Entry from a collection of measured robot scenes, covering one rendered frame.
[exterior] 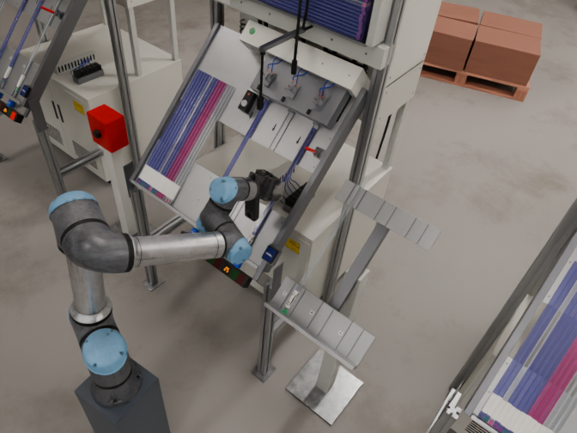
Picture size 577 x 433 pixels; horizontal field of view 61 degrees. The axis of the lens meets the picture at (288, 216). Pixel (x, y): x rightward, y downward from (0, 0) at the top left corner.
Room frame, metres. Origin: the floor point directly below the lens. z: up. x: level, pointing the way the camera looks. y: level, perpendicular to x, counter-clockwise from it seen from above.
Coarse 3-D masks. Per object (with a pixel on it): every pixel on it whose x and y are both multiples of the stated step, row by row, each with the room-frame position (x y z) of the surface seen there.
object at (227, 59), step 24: (216, 48) 1.78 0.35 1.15; (240, 48) 1.75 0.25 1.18; (216, 72) 1.70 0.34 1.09; (240, 72) 1.67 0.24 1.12; (240, 96) 1.59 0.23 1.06; (240, 120) 1.52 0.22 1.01; (264, 120) 1.49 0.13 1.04; (288, 120) 1.47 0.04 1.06; (312, 120) 1.45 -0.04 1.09; (264, 144) 1.42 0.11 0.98; (288, 144) 1.40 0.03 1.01; (312, 144) 1.38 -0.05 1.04; (312, 168) 1.31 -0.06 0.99
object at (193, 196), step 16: (192, 176) 1.39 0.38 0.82; (208, 176) 1.38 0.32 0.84; (192, 192) 1.34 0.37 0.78; (208, 192) 1.33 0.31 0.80; (176, 208) 1.31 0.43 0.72; (192, 208) 1.30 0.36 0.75; (240, 208) 1.25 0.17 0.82; (240, 224) 1.21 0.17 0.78; (256, 224) 1.19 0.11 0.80; (272, 224) 1.18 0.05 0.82; (256, 240) 1.15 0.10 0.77; (272, 240) 1.14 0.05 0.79; (256, 256) 1.11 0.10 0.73
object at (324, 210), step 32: (224, 160) 1.76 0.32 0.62; (256, 160) 1.79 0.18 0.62; (352, 160) 1.87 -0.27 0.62; (288, 192) 1.59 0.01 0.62; (320, 192) 1.61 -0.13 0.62; (384, 192) 1.84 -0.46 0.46; (320, 224) 1.41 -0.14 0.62; (352, 224) 1.60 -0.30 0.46; (288, 256) 1.37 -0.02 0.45; (352, 256) 1.69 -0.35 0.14; (256, 288) 1.47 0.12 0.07; (320, 288) 1.45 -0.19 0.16
